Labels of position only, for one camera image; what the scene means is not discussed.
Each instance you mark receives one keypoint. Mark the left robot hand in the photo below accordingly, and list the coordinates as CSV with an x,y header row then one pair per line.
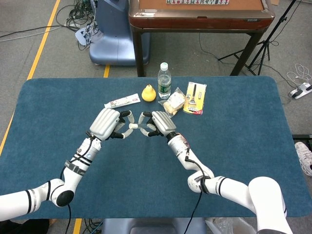
x,y
104,122

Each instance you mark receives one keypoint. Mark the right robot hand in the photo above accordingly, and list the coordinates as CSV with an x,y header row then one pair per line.
x,y
163,122

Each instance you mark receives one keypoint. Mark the clear glass test tube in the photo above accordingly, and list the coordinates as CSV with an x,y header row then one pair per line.
x,y
142,126

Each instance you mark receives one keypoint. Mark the white rubber stopper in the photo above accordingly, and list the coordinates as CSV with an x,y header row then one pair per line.
x,y
132,126

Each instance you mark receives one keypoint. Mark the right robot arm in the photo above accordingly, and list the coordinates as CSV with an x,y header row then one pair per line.
x,y
231,190

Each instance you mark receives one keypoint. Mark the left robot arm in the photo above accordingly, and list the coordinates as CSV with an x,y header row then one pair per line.
x,y
73,175

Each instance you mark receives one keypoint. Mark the white toothpaste tube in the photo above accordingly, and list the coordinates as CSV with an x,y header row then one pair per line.
x,y
122,102

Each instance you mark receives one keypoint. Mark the bagged bread snack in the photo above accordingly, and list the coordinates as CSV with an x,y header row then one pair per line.
x,y
174,103

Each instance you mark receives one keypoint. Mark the yellow pear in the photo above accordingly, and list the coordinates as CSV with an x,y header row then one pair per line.
x,y
148,95

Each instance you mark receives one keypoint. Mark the clear water bottle green label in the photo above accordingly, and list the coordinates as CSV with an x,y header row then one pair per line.
x,y
164,85

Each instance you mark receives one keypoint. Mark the razor in yellow blister pack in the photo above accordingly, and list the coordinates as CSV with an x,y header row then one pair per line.
x,y
195,102

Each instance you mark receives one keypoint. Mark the blue table mat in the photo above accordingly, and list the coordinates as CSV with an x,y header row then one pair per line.
x,y
146,170

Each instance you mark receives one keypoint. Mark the brown mahjong table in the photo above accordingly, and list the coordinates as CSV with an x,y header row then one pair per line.
x,y
195,22

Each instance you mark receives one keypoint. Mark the grey robot torso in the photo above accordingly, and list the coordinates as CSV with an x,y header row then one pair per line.
x,y
151,226

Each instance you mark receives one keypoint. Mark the black tripod stand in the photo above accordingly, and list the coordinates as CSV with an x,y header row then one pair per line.
x,y
263,48

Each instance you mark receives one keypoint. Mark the upright mahjong tile row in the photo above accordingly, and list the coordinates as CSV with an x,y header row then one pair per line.
x,y
197,2

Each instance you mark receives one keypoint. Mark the clear plastic bag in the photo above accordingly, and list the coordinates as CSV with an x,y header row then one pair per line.
x,y
231,226

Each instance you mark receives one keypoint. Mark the white power strip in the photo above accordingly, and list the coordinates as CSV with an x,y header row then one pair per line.
x,y
301,90

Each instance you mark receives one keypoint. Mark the white sneaker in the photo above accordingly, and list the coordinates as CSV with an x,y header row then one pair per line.
x,y
304,158

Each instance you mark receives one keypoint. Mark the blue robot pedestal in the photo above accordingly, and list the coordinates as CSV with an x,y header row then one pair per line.
x,y
114,36

